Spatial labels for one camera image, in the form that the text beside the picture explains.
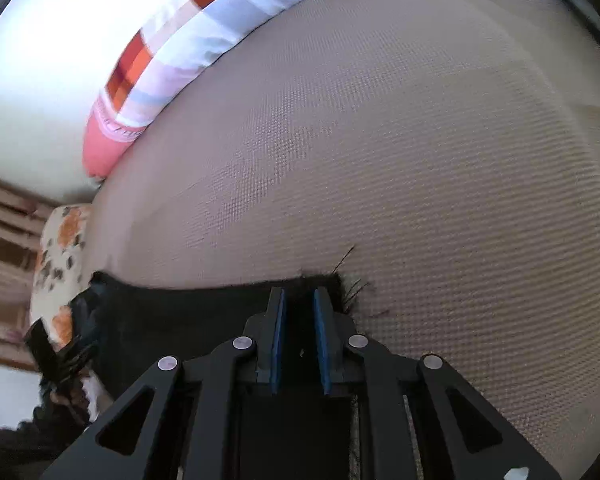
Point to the beige woven bed mat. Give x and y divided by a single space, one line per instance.
444 153

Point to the floral orange pillow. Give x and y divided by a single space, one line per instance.
63 334

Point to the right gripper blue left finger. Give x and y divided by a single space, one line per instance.
207 418

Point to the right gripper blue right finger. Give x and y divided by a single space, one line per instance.
418 418

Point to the black denim pants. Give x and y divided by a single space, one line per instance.
142 325

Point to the pink striped pillow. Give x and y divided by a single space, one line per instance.
161 59

